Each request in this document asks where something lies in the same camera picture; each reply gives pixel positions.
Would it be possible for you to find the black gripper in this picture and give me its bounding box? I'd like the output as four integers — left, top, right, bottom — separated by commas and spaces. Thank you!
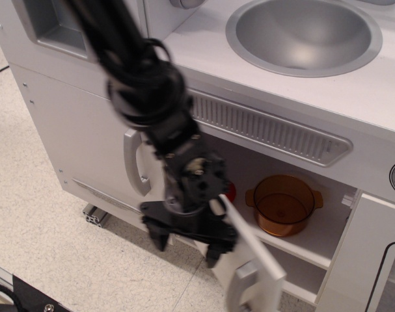
140, 201, 238, 268

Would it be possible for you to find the white cabinet door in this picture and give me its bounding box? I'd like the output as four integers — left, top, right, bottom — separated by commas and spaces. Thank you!
212, 195, 286, 311

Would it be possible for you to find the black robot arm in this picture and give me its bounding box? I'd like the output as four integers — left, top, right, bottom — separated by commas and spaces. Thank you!
66, 1, 237, 268

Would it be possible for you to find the white toy kitchen cabinet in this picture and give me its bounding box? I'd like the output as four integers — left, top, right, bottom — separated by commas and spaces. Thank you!
146, 1, 395, 311

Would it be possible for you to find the red toy tomato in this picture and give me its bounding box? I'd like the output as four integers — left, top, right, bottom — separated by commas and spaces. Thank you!
225, 182, 237, 203

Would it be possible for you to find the amber transparent pot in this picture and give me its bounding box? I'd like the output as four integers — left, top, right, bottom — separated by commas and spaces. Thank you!
245, 175, 323, 237

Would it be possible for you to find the silver fridge nameplate emblem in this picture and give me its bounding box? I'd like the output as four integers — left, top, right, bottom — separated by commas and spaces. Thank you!
72, 178, 141, 215

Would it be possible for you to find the white toy fridge unit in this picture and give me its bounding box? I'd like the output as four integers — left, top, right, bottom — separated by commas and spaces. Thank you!
0, 1, 164, 227

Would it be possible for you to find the grey ribbed vent panel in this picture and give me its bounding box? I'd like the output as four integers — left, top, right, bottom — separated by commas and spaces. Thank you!
190, 90, 353, 167

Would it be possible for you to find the silver round sink bowl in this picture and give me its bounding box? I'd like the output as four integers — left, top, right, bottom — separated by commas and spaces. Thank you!
226, 1, 383, 77

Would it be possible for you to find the silver faucet base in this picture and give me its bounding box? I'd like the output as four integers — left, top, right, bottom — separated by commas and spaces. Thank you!
169, 0, 205, 10

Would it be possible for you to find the silver cabinet door handle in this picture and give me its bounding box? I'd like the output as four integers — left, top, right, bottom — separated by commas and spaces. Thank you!
226, 260, 260, 311

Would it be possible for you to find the aluminium extrusion rail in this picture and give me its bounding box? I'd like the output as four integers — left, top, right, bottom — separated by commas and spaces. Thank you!
83, 204, 111, 228

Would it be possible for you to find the silver fridge door handle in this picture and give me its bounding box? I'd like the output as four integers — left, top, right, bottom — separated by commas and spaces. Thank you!
123, 129, 151, 196

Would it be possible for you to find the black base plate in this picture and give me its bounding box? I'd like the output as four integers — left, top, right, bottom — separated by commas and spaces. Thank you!
12, 275, 70, 312

